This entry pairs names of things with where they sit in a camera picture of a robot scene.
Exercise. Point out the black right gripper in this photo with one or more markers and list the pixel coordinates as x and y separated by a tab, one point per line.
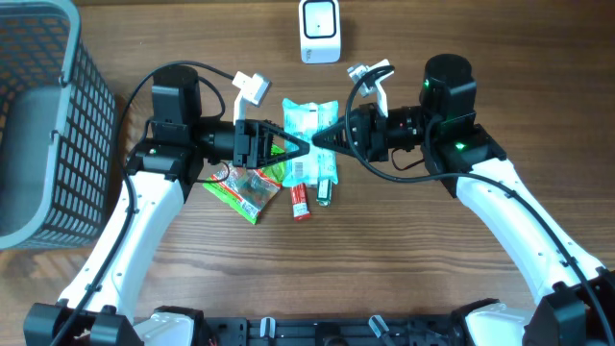
376	149

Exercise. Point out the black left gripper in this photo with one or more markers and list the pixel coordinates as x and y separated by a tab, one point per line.
247	144

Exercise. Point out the light blue wet wipes pack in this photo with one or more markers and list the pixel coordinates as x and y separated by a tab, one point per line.
304	121

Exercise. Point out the green white gum box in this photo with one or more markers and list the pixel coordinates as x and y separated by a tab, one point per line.
324	192

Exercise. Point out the red stick packet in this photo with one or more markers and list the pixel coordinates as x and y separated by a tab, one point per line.
300	202

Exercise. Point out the green snack bag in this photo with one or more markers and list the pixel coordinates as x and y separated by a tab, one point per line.
247	191

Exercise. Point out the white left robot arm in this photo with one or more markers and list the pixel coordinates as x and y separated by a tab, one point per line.
98	307

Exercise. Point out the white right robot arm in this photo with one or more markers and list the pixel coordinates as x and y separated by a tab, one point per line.
573	291

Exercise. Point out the white barcode scanner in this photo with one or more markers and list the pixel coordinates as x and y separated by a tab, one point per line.
320	31

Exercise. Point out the dark grey plastic basket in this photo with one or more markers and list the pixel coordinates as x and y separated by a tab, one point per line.
58	129

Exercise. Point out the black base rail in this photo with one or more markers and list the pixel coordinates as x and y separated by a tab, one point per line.
375	331

